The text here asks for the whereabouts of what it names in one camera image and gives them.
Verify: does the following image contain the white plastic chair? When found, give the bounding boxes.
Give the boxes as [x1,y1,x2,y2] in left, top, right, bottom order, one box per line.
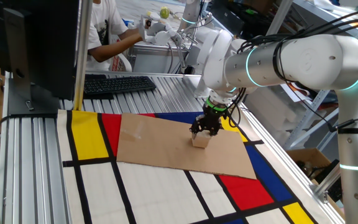
[109,52,133,73]

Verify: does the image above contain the black computer monitor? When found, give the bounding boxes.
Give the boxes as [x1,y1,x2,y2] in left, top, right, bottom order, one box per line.
[0,0,80,116]

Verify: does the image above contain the black keyboard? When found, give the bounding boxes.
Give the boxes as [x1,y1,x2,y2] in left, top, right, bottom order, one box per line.
[83,74,157,100]

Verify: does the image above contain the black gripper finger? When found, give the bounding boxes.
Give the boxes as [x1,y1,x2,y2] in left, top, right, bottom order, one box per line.
[189,115,205,136]
[208,121,224,138]

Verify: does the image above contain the bare person forearm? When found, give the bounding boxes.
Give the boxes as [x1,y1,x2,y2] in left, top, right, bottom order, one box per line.
[88,29,143,63]

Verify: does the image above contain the grey metal shelf rack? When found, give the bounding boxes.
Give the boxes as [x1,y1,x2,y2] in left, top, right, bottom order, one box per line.
[265,0,358,153]

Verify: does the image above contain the colour block patterned cloth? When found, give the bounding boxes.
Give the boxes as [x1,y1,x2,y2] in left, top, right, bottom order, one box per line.
[56,109,319,224]

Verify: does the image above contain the white handheld device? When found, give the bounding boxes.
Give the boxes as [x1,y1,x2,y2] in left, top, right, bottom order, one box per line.
[140,12,186,47]

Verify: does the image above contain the aluminium frame post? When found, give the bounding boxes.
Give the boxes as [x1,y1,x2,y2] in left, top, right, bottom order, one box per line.
[73,0,93,111]
[310,164,343,203]

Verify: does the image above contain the brown cardboard box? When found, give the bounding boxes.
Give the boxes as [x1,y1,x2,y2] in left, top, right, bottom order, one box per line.
[286,147,346,218]

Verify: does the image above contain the person in white shirt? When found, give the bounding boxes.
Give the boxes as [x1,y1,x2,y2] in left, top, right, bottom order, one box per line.
[85,0,130,72]

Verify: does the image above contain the light wooden block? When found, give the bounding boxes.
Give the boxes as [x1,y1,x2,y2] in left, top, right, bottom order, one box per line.
[191,132,213,149]

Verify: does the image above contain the brown cardboard sheet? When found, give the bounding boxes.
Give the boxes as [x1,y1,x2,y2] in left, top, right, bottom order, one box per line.
[116,112,257,180]

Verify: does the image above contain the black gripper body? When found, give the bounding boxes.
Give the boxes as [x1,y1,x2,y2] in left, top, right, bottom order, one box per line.
[198,105,227,128]

